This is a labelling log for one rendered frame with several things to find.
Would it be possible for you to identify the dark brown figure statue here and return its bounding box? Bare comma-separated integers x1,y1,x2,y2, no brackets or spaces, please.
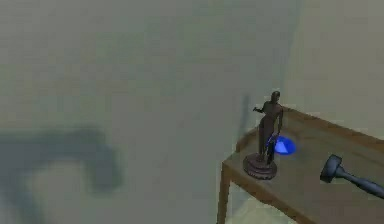
242,90,285,181

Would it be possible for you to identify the blue round disc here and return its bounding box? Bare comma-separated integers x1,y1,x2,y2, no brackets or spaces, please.
265,133,297,157

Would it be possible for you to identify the dark grey dumbbell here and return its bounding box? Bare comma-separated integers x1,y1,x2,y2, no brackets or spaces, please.
319,153,384,200

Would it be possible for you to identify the brown wooden table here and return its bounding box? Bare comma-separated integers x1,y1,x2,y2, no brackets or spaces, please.
216,106,384,224

